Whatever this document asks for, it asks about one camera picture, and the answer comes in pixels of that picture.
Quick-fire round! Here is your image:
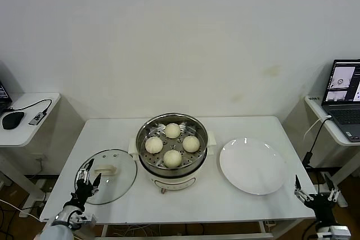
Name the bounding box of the grey usb hub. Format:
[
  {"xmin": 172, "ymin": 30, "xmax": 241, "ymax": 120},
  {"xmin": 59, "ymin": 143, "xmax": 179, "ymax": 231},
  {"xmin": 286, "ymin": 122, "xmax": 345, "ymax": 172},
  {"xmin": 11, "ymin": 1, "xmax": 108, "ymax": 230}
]
[{"xmin": 28, "ymin": 112, "xmax": 47, "ymax": 126}]

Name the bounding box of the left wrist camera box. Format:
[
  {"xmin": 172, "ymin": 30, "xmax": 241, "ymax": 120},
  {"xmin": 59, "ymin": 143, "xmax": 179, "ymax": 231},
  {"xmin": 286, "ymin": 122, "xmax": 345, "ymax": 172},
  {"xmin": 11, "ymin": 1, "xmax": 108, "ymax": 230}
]
[{"xmin": 69, "ymin": 211, "xmax": 98, "ymax": 225}]

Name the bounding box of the left robot arm grey sleeve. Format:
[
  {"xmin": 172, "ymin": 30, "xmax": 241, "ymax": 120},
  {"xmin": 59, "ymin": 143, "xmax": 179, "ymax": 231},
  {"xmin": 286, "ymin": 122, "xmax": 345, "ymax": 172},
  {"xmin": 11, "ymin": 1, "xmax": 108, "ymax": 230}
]
[{"xmin": 33, "ymin": 200, "xmax": 85, "ymax": 240}]

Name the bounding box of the black open laptop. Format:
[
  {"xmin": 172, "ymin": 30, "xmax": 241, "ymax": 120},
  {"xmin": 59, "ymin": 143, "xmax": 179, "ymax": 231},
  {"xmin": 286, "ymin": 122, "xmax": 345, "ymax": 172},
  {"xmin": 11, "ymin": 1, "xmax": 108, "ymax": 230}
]
[{"xmin": 0, "ymin": 81, "xmax": 14, "ymax": 114}]

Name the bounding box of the white steamed baozi bun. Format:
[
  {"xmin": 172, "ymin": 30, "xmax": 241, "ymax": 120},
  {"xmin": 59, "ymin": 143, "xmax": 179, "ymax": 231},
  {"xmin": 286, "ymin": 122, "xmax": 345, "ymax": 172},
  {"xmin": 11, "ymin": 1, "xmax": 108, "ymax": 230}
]
[
  {"xmin": 163, "ymin": 150, "xmax": 183, "ymax": 168},
  {"xmin": 145, "ymin": 136, "xmax": 164, "ymax": 153},
  {"xmin": 164, "ymin": 122, "xmax": 182, "ymax": 139},
  {"xmin": 182, "ymin": 135, "xmax": 201, "ymax": 153}
]

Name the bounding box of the black computer mouse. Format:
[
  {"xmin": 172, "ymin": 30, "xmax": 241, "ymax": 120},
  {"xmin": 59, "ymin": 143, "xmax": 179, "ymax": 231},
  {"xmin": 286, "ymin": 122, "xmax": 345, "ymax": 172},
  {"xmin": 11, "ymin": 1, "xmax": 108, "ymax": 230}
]
[{"xmin": 1, "ymin": 111, "xmax": 25, "ymax": 130}]

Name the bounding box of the white laptop cable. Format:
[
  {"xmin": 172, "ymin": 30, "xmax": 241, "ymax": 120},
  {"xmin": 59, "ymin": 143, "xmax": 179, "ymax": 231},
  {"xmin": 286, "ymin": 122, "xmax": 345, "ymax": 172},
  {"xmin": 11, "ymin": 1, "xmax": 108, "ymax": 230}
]
[{"xmin": 305, "ymin": 115, "xmax": 332, "ymax": 141}]

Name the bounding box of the white table frame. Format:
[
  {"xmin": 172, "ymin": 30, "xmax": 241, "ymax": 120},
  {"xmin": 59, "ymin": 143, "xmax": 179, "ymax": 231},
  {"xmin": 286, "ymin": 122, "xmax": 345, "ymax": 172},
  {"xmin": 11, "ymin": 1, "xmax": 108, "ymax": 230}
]
[{"xmin": 95, "ymin": 219, "xmax": 310, "ymax": 240}]

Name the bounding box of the grey open laptop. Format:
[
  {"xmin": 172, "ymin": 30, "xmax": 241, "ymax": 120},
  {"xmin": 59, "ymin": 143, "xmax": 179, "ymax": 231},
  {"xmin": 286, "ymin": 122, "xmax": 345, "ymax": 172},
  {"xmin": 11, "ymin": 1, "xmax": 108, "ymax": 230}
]
[{"xmin": 320, "ymin": 58, "xmax": 360, "ymax": 142}]

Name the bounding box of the round glass pot lid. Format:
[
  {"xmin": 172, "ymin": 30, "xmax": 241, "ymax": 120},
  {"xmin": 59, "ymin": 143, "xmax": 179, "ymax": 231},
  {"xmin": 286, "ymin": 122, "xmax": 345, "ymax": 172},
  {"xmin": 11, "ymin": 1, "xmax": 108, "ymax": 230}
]
[{"xmin": 77, "ymin": 148, "xmax": 138, "ymax": 205}]

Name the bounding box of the white side table with mouse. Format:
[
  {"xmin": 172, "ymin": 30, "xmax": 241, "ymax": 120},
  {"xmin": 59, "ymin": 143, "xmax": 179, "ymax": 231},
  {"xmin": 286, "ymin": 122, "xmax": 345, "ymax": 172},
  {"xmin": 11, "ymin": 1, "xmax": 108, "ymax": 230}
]
[{"xmin": 0, "ymin": 92, "xmax": 61, "ymax": 201}]

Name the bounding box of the white floor cable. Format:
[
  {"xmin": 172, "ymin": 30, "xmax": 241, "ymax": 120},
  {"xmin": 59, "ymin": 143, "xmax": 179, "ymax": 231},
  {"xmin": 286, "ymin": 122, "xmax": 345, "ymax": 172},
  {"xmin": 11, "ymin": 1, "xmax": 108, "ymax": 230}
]
[{"xmin": 0, "ymin": 198, "xmax": 46, "ymax": 223}]

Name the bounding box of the large white round plate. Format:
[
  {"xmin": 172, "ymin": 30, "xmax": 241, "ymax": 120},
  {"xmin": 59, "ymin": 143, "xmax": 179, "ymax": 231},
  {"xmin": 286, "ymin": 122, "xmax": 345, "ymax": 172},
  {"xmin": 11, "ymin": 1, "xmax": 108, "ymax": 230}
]
[{"xmin": 219, "ymin": 137, "xmax": 287, "ymax": 195}]

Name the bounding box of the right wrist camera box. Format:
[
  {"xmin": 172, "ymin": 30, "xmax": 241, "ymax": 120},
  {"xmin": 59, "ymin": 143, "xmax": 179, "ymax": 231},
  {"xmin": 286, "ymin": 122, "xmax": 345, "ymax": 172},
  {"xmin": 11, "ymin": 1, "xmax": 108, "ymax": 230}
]
[{"xmin": 316, "ymin": 225, "xmax": 352, "ymax": 240}]

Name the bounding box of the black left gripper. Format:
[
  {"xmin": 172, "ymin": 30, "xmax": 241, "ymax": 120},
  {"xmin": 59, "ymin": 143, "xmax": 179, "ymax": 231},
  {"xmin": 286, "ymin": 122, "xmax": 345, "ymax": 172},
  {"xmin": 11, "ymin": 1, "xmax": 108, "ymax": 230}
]
[{"xmin": 74, "ymin": 159, "xmax": 102, "ymax": 206}]

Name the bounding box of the white wall socket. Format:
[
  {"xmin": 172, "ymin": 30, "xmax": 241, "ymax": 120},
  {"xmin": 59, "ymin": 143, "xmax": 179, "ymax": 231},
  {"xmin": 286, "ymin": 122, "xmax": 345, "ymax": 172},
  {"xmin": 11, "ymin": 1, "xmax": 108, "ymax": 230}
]
[{"xmin": 31, "ymin": 152, "xmax": 47, "ymax": 164}]

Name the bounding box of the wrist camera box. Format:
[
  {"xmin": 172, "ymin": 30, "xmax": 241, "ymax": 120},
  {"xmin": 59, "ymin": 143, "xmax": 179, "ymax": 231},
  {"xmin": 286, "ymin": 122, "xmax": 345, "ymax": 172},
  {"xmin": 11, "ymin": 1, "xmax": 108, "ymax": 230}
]
[
  {"xmin": 316, "ymin": 225, "xmax": 352, "ymax": 240},
  {"xmin": 69, "ymin": 211, "xmax": 98, "ymax": 225}
]

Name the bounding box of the white side table with sticker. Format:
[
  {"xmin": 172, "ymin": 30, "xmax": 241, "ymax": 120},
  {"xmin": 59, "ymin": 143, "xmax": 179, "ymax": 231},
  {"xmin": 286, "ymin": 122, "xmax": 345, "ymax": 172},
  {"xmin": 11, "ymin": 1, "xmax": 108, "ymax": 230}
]
[{"xmin": 304, "ymin": 95, "xmax": 360, "ymax": 207}]

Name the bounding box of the black laptop power cable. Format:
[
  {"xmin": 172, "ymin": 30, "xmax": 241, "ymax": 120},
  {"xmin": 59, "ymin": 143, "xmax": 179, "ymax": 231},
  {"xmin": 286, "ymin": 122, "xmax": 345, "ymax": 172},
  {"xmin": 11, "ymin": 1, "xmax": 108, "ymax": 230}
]
[{"xmin": 303, "ymin": 117, "xmax": 335, "ymax": 167}]

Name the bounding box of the perforated steel steamer basket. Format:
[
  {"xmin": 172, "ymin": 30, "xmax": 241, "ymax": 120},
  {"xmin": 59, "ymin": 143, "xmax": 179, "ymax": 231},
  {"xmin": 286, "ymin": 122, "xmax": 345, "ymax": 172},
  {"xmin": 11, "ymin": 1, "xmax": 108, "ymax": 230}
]
[{"xmin": 135, "ymin": 112, "xmax": 209, "ymax": 176}]

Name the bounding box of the black usb hub cable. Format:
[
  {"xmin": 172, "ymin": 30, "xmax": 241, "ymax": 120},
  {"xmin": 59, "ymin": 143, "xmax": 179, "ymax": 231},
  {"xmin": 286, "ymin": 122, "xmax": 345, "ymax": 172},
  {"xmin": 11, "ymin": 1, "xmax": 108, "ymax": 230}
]
[{"xmin": 5, "ymin": 98, "xmax": 53, "ymax": 114}]

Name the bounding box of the cream electric cooking pot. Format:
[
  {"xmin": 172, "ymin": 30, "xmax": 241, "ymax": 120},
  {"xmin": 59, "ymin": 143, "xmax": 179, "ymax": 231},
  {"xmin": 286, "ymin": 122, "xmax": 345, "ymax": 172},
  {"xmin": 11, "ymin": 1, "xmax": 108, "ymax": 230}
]
[{"xmin": 128, "ymin": 130, "xmax": 217, "ymax": 195}]

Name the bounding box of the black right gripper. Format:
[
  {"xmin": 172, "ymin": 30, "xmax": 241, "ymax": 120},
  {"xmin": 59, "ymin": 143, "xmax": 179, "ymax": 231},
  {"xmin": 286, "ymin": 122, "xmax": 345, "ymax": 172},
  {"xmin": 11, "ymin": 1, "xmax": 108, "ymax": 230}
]
[{"xmin": 294, "ymin": 173, "xmax": 341, "ymax": 224}]

